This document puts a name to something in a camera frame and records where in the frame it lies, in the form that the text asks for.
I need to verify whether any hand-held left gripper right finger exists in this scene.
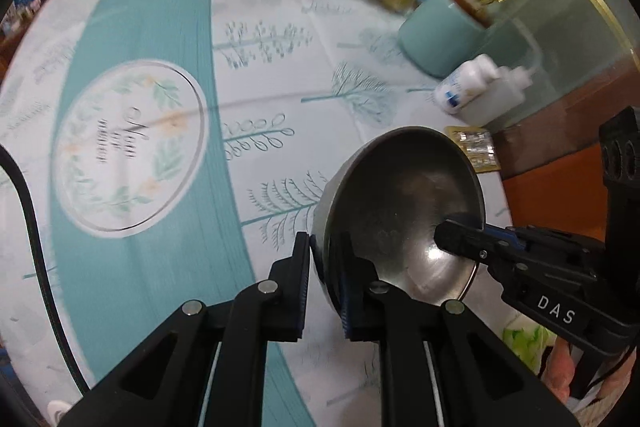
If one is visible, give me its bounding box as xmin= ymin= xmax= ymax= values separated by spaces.
xmin=337 ymin=232 xmax=581 ymax=427

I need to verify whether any white plastic squeeze bottle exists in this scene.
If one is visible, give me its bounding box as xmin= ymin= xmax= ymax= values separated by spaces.
xmin=460 ymin=66 xmax=534 ymax=126

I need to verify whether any printed leaf tablecloth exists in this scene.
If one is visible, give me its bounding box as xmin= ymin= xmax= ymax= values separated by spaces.
xmin=0 ymin=0 xmax=551 ymax=427

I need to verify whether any person's right hand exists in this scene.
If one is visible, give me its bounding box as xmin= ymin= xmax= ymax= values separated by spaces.
xmin=542 ymin=339 xmax=582 ymax=404

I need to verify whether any pill blister pack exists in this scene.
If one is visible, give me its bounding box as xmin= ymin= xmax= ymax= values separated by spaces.
xmin=446 ymin=126 xmax=501 ymax=174

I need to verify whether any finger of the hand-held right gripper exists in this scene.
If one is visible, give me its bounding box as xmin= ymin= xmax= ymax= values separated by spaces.
xmin=433 ymin=219 xmax=490 ymax=262
xmin=487 ymin=226 xmax=522 ymax=249

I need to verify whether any steel bowl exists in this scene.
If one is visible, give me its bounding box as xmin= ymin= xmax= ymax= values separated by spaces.
xmin=309 ymin=127 xmax=487 ymax=325

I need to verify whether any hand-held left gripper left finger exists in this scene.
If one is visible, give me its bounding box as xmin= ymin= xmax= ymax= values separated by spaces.
xmin=60 ymin=231 xmax=312 ymax=427

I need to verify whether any green patterned cloth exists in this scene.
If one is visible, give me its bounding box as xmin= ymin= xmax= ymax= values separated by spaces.
xmin=502 ymin=324 xmax=552 ymax=376

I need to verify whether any black cable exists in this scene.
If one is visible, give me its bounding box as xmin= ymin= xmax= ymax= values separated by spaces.
xmin=0 ymin=144 xmax=92 ymax=394

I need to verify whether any white medicine bottle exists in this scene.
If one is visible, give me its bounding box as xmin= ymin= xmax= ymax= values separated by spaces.
xmin=433 ymin=55 xmax=501 ymax=115

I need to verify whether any teal mug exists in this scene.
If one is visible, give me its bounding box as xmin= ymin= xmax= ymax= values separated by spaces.
xmin=397 ymin=0 xmax=497 ymax=80

